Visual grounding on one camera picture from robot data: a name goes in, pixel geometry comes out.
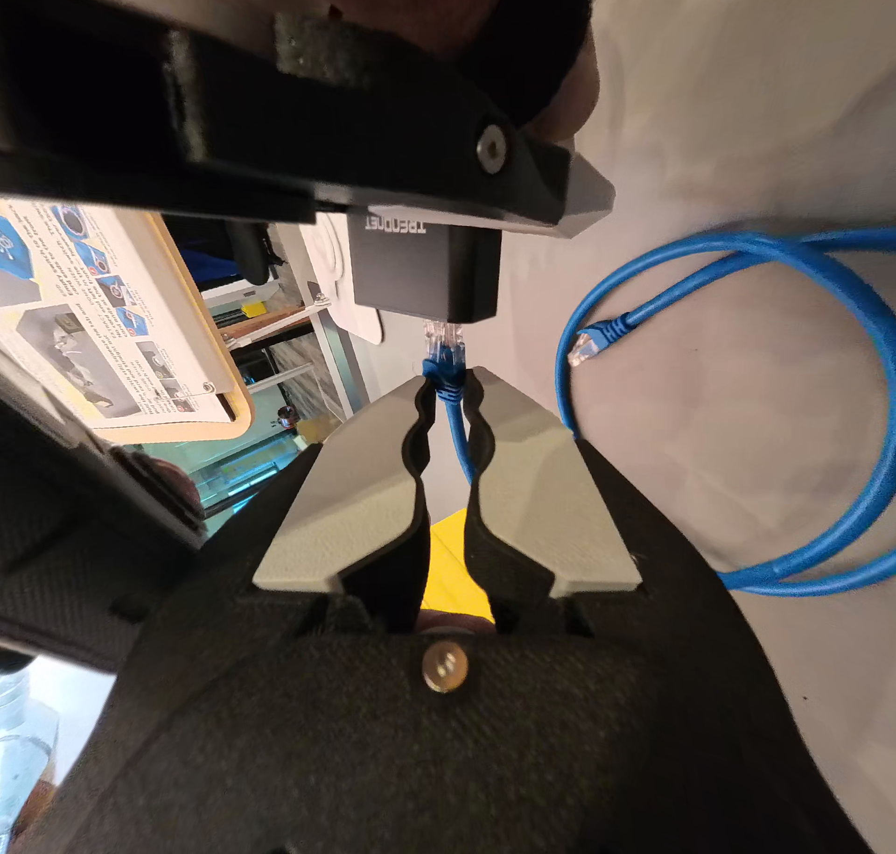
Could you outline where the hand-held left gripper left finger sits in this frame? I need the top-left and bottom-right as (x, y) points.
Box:
(252, 375), (431, 632)

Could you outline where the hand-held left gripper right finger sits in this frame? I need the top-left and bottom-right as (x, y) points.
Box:
(464, 366), (643, 632)

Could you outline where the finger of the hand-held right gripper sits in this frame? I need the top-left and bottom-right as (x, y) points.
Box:
(315, 129), (617, 240)

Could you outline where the yellow plastic bin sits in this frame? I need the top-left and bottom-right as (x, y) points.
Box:
(420, 509), (484, 617)

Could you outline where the blue ethernet cable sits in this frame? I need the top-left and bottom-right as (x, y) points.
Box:
(422, 231), (896, 597)

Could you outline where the black network switch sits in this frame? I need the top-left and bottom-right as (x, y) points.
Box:
(346, 211), (504, 324)

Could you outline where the person's right hand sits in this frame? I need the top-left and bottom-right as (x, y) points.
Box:
(231, 0), (602, 144)

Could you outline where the wooden board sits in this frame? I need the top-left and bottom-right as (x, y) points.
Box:
(0, 199), (253, 443)

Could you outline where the printed instruction sheet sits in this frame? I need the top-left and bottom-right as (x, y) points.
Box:
(0, 199), (235, 424)

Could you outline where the clear acrylic stand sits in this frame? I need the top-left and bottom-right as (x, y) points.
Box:
(171, 292), (331, 401)

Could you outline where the clear plastic bottle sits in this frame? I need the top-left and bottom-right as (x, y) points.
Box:
(0, 658), (60, 842)

